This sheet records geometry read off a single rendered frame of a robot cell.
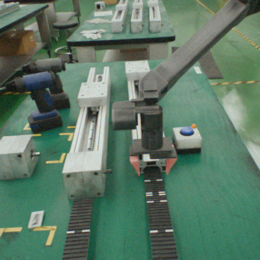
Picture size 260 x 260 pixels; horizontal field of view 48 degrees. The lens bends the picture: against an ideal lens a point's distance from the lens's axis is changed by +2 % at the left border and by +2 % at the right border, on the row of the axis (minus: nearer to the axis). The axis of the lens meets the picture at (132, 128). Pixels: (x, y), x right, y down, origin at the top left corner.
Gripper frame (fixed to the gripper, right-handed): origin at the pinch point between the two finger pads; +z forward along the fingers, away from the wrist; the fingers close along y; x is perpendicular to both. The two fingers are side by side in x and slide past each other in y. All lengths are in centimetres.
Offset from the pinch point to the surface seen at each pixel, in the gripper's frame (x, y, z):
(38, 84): -36, 38, -14
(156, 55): -189, -20, 22
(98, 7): -344, 39, 2
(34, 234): 14.9, 30.1, 4.6
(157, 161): -5.3, -1.8, 0.7
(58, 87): -56, 36, -5
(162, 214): 14.6, -0.8, 1.2
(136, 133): -14.9, 3.9, -3.9
